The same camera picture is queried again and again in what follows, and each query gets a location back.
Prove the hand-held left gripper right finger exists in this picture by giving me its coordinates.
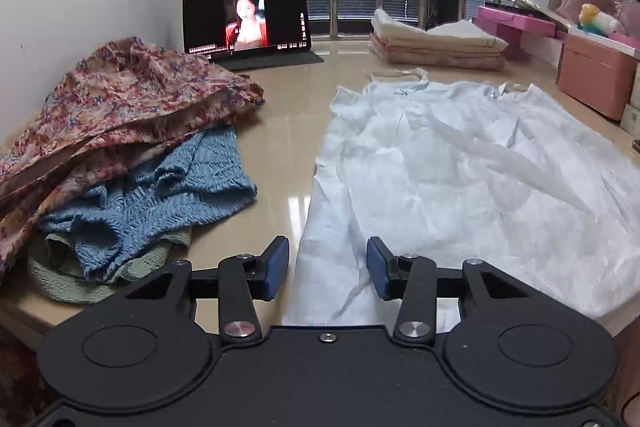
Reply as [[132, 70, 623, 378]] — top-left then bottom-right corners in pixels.
[[366, 236, 532, 342]]

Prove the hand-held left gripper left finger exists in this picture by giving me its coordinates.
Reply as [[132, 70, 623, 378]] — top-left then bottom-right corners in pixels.
[[122, 236, 291, 342]]

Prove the white garment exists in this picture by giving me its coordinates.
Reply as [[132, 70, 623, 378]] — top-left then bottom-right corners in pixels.
[[281, 68, 640, 327]]

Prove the blue knit garment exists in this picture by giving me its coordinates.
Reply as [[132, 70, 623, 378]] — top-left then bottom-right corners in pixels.
[[39, 127, 258, 283]]

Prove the green knit garment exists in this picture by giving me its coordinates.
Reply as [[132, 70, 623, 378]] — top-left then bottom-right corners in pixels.
[[27, 227, 193, 305]]

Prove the floral print garment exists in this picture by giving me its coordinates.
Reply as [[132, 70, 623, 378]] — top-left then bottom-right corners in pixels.
[[0, 37, 266, 283]]

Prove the cream folded towel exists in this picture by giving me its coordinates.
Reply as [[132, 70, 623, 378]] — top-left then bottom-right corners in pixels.
[[371, 8, 509, 54]]

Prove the black tablet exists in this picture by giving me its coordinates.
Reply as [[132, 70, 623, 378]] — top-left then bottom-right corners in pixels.
[[182, 0, 313, 56]]

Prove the magenta flat box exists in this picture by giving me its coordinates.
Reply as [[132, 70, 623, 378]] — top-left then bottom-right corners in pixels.
[[475, 5, 558, 60]]

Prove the salmon pink storage box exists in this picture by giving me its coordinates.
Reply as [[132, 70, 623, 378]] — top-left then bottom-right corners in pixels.
[[556, 32, 640, 122]]

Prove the small white carton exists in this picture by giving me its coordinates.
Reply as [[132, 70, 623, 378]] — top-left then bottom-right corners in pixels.
[[620, 103, 640, 138]]

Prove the yellow plush toy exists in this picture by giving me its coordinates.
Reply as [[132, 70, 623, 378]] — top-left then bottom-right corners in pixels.
[[578, 4, 627, 36]]

